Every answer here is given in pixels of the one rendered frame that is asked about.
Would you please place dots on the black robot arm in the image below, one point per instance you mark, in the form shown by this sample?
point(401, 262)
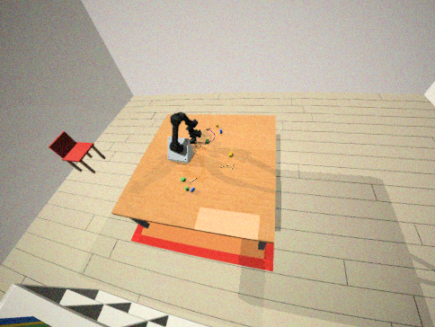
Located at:
point(176, 120)

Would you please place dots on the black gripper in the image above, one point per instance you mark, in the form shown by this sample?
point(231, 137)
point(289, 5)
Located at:
point(193, 139)

